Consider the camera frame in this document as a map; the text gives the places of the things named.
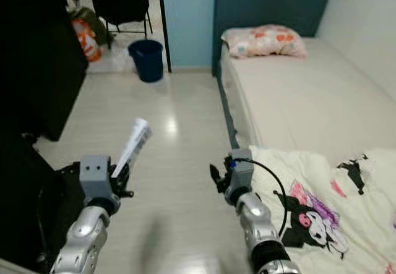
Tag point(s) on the pink pillow with orange patches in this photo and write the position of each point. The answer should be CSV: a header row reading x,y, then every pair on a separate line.
x,y
265,41

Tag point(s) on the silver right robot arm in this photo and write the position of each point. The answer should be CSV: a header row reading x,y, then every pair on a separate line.
x,y
263,224

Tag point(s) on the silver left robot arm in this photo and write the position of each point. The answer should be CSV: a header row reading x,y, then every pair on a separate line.
x,y
86,240

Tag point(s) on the black foam floor mat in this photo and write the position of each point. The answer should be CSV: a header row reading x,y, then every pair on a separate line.
x,y
62,212

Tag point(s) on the beige sheeted mattress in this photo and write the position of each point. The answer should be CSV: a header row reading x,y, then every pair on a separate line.
x,y
303,104

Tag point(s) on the blue round waste bin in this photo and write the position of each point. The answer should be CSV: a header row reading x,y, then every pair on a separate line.
x,y
147,59

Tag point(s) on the orange white shopping bag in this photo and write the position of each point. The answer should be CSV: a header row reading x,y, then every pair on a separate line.
x,y
86,42

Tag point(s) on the beige crumpled blanket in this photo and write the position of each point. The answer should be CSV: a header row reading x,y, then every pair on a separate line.
x,y
96,23

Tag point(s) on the blue upholstered headboard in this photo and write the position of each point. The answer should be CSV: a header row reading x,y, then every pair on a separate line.
x,y
266,5

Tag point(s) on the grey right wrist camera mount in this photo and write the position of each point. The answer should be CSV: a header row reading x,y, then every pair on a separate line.
x,y
240,172

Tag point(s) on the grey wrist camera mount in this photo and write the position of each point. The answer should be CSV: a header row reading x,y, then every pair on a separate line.
x,y
98,178
240,172

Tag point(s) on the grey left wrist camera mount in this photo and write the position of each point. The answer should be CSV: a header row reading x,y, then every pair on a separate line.
x,y
98,178

